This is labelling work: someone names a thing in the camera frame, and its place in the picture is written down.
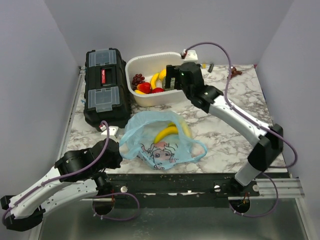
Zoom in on black mounting rail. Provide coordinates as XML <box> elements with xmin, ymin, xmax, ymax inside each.
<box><xmin>96</xmin><ymin>173</ymin><xmax>260</xmax><ymax>209</ymax></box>

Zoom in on brown brass faucet valve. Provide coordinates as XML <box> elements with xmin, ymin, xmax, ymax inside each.
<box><xmin>227</xmin><ymin>65</ymin><xmax>243</xmax><ymax>80</ymax></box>

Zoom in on yellow fake lemon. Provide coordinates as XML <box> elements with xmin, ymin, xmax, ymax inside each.
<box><xmin>158</xmin><ymin>68</ymin><xmax>167</xmax><ymax>81</ymax></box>

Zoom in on red fake apple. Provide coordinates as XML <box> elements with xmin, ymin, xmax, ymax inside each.
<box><xmin>136</xmin><ymin>82</ymin><xmax>153</xmax><ymax>94</ymax></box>

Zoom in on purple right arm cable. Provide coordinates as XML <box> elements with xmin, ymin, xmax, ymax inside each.
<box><xmin>186</xmin><ymin>41</ymin><xmax>299</xmax><ymax>168</ymax></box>

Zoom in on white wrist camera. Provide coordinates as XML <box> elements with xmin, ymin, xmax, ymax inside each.
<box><xmin>100</xmin><ymin>125</ymin><xmax>119</xmax><ymax>138</ymax></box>
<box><xmin>181</xmin><ymin>49</ymin><xmax>198</xmax><ymax>62</ymax></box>

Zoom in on yellow hex key set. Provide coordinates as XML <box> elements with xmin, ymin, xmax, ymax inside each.
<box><xmin>200</xmin><ymin>63</ymin><xmax>210</xmax><ymax>69</ymax></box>

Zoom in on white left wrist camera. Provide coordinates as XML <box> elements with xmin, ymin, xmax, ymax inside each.
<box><xmin>100</xmin><ymin>125</ymin><xmax>119</xmax><ymax>138</ymax></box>

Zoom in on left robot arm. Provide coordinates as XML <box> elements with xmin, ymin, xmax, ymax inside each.
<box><xmin>0</xmin><ymin>139</ymin><xmax>123</xmax><ymax>232</ymax></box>

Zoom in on aluminium frame rail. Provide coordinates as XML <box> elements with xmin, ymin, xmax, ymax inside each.
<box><xmin>27</xmin><ymin>66</ymin><xmax>87</xmax><ymax>240</ymax></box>

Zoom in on yellow fake banana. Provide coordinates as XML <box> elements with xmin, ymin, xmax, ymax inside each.
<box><xmin>134</xmin><ymin>89</ymin><xmax>146</xmax><ymax>95</ymax></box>
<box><xmin>153</xmin><ymin>126</ymin><xmax>179</xmax><ymax>144</ymax></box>
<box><xmin>150</xmin><ymin>72</ymin><xmax>159</xmax><ymax>90</ymax></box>
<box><xmin>179</xmin><ymin>119</ymin><xmax>193</xmax><ymax>138</ymax></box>

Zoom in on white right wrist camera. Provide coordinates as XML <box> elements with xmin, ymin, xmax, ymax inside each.
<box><xmin>181</xmin><ymin>49</ymin><xmax>198</xmax><ymax>62</ymax></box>

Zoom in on red orange fake strawberry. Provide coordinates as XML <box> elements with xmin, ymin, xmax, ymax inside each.
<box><xmin>151</xmin><ymin>87</ymin><xmax>165</xmax><ymax>94</ymax></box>

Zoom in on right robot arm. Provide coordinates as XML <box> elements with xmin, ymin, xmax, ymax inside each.
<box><xmin>165</xmin><ymin>62</ymin><xmax>284</xmax><ymax>196</ymax></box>

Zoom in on green netted fake melon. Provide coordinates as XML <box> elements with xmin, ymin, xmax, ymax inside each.
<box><xmin>162</xmin><ymin>77</ymin><xmax>176</xmax><ymax>91</ymax></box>

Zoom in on blue printed plastic bag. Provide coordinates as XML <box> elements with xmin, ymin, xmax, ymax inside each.
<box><xmin>119</xmin><ymin>111</ymin><xmax>208</xmax><ymax>170</ymax></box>

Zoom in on dark red fake grapes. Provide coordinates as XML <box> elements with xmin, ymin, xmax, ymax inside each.
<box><xmin>131</xmin><ymin>73</ymin><xmax>145</xmax><ymax>90</ymax></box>

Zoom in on black screwdriver bit holder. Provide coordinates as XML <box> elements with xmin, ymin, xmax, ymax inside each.
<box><xmin>207</xmin><ymin>63</ymin><xmax>215</xmax><ymax>73</ymax></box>

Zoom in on black toolbox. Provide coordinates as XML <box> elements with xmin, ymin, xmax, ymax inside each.
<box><xmin>83</xmin><ymin>48</ymin><xmax>132</xmax><ymax>130</ymax></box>

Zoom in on white plastic basin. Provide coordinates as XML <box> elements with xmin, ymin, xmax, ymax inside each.
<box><xmin>125</xmin><ymin>51</ymin><xmax>187</xmax><ymax>107</ymax></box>

